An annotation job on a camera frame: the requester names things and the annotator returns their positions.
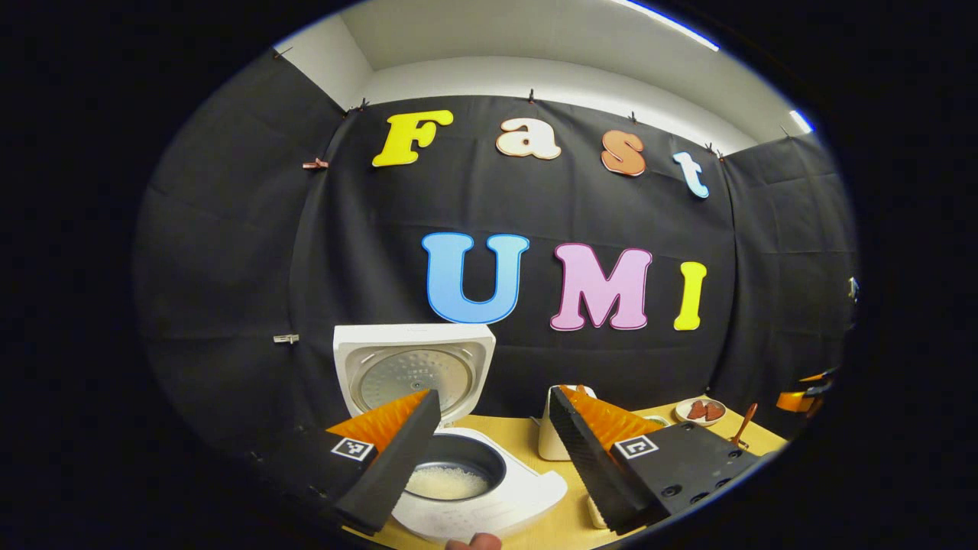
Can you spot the white divided dish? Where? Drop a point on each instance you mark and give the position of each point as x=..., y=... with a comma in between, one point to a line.
x=659, y=420

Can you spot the black backdrop cloth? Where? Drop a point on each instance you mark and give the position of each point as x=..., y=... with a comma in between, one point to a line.
x=229, y=267

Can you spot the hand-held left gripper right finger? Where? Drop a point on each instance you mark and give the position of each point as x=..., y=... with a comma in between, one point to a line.
x=584, y=462

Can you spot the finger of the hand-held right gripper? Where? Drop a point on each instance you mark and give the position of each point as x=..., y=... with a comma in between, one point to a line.
x=814, y=375
x=793, y=402

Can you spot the white cloth clip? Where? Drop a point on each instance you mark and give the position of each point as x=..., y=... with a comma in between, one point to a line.
x=286, y=338

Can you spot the small ceiling light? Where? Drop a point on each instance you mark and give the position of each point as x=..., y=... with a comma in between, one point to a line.
x=801, y=121

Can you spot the white toaster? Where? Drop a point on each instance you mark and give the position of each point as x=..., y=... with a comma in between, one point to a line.
x=550, y=439

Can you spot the brown wooden spoon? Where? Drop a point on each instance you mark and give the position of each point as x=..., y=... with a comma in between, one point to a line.
x=749, y=418

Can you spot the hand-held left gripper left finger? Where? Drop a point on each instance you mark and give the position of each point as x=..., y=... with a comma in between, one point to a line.
x=397, y=466

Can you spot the long ceiling light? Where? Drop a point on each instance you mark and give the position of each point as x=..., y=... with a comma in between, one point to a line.
x=668, y=23

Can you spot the round white plate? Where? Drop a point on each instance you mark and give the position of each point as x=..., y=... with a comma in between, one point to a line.
x=682, y=416

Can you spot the red meat slice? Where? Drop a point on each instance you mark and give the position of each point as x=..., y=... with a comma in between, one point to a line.
x=713, y=412
x=695, y=411

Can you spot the white rice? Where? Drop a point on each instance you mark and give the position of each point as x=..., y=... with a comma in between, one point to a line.
x=451, y=483

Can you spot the white rice cooker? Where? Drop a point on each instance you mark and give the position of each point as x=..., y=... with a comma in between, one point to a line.
x=527, y=489

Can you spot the copper cloth clip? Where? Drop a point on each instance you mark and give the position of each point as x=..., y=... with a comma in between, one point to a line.
x=315, y=163

